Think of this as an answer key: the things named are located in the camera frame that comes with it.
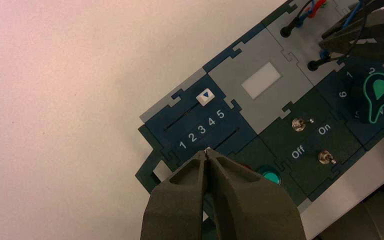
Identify metal toggle switch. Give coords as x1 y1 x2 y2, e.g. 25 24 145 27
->
318 149 338 166
291 116 316 133

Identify dark rotary knob green pointer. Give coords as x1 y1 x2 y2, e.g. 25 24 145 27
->
348 71 384 125

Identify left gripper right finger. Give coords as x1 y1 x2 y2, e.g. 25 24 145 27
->
207 148 308 240

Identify blue banana plug wire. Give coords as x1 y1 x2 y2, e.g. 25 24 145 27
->
292 0 367 61

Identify black banana plug wire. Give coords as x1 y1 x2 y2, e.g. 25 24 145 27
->
279 0 372 72

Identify green round push button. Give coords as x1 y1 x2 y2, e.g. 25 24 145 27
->
256 165 283 186

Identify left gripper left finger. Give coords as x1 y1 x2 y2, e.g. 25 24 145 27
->
139 150 209 240

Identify red banana plug wire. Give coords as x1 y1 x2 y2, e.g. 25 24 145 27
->
305 0 327 19

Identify dark teal grey control box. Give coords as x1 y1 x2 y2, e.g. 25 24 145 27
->
134 0 384 240

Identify white rectangular display window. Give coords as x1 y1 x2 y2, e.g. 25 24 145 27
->
240 61 283 101

